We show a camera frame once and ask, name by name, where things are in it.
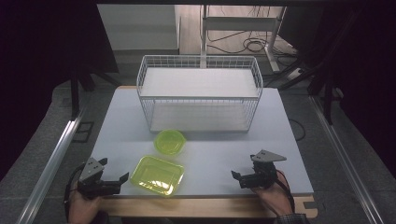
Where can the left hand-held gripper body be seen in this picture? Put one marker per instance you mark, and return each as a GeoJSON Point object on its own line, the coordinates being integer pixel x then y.
{"type": "Point", "coordinates": [90, 169]}

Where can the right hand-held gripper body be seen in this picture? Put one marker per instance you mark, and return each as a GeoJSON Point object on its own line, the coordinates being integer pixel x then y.
{"type": "Point", "coordinates": [263, 174]}

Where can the green rectangular plastic tray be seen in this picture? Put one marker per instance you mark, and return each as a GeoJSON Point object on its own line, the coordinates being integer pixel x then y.
{"type": "Point", "coordinates": [157, 175]}

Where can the green round plastic bowl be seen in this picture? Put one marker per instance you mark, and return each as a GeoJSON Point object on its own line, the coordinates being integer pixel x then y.
{"type": "Point", "coordinates": [170, 142]}

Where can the person's left hand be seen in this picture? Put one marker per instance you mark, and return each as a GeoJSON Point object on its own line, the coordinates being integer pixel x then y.
{"type": "Point", "coordinates": [82, 208]}

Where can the black metal stand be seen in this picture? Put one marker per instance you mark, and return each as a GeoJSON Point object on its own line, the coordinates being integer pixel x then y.
{"type": "Point", "coordinates": [327, 99]}
{"type": "Point", "coordinates": [74, 93]}

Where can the white power strip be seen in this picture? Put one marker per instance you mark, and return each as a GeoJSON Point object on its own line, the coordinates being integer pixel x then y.
{"type": "Point", "coordinates": [295, 73]}

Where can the dark curtain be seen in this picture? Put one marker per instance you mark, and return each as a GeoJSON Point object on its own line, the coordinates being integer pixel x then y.
{"type": "Point", "coordinates": [367, 62]}
{"type": "Point", "coordinates": [37, 62]}

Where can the white cabinet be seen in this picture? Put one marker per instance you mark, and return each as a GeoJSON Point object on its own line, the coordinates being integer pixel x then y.
{"type": "Point", "coordinates": [140, 28]}

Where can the black floor bracket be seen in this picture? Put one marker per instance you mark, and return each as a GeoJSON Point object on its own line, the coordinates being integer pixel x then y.
{"type": "Point", "coordinates": [83, 132]}

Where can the silver metal rail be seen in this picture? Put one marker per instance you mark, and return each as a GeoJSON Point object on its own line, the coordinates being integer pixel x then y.
{"type": "Point", "coordinates": [342, 155]}
{"type": "Point", "coordinates": [53, 165]}

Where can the white metal desk frame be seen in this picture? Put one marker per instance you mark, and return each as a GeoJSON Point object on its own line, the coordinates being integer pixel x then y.
{"type": "Point", "coordinates": [239, 23]}

